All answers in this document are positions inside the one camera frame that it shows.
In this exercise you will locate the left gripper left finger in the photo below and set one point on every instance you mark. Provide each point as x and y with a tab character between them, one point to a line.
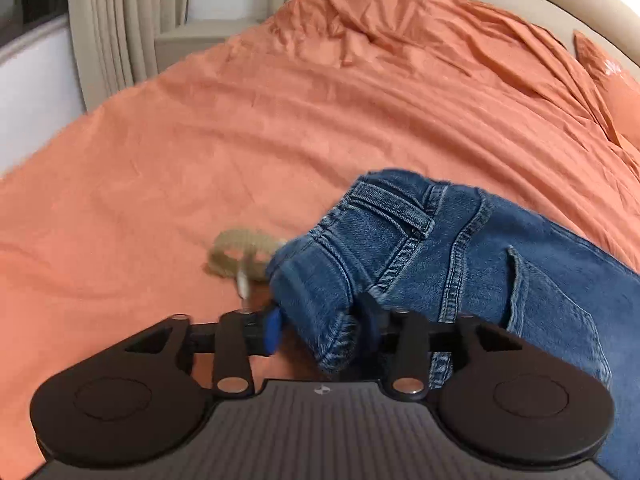
257	333

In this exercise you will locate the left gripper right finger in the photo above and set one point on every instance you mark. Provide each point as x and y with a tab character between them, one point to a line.
380	329

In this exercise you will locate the blue denim jeans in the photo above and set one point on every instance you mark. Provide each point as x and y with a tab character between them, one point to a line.
443	249

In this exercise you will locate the orange bed sheet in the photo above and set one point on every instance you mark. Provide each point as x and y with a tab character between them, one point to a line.
105	230

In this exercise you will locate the beige bedside table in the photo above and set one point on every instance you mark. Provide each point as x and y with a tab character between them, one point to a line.
174	46

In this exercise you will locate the orange pillow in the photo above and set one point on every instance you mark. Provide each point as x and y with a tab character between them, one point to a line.
618	88

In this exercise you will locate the beige pleated curtain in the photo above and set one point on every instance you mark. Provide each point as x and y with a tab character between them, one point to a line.
114	42

